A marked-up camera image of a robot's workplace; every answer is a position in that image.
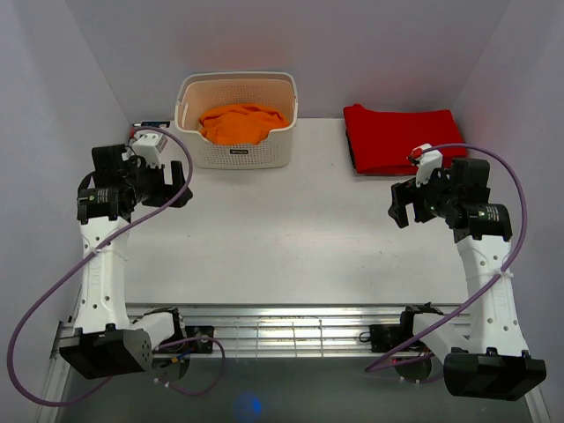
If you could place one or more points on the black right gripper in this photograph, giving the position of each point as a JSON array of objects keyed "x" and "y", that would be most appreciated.
[{"x": 404, "y": 193}]

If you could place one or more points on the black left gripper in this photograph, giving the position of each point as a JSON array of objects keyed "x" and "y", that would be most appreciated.
[{"x": 166, "y": 192}]

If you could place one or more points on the orange trousers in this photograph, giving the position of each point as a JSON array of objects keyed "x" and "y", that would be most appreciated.
[{"x": 239, "y": 124}]

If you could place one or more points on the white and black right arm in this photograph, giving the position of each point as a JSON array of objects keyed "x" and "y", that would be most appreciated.
[{"x": 493, "y": 361}]

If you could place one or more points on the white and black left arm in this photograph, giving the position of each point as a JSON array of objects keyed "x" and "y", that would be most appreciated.
[{"x": 105, "y": 341}]

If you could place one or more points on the folded red trousers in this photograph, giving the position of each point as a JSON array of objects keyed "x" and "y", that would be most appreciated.
[{"x": 380, "y": 142}]

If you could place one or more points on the small black label device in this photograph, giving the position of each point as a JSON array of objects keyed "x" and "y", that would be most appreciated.
[{"x": 154, "y": 124}]

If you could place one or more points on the cream perforated plastic basket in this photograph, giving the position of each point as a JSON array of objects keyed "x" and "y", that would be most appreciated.
[{"x": 201, "y": 92}]

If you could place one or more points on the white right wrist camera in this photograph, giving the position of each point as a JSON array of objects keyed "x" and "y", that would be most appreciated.
[{"x": 426, "y": 159}]

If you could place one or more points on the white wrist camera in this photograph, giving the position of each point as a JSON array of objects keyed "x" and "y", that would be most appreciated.
[
  {"x": 150, "y": 146},
  {"x": 426, "y": 159}
]

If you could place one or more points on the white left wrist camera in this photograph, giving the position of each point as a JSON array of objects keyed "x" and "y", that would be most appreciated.
[{"x": 150, "y": 146}]

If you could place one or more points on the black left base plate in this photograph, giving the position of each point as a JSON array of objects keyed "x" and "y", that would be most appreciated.
[{"x": 201, "y": 344}]

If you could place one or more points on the aluminium rail frame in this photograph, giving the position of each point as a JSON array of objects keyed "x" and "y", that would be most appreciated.
[{"x": 281, "y": 365}]

